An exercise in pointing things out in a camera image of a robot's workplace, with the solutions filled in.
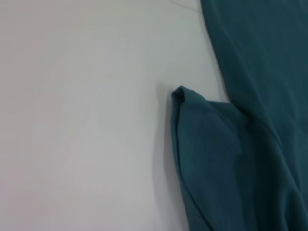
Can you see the teal t-shirt with FREE print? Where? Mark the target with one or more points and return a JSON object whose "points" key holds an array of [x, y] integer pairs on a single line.
{"points": [[240, 144]]}

